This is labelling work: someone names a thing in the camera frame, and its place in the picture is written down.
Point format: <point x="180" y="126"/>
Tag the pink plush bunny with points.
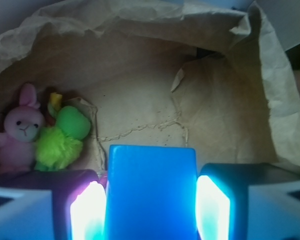
<point x="21" y="128"/>

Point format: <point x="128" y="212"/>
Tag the blue wooden block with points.
<point x="151" y="193"/>

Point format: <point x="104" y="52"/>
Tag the green plush toy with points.
<point x="60" y="143"/>

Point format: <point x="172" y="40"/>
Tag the brown paper bag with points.
<point x="151" y="72"/>

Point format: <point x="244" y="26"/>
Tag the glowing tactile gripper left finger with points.
<point x="65" y="186"/>

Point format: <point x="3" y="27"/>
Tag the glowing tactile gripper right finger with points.
<point x="259" y="201"/>

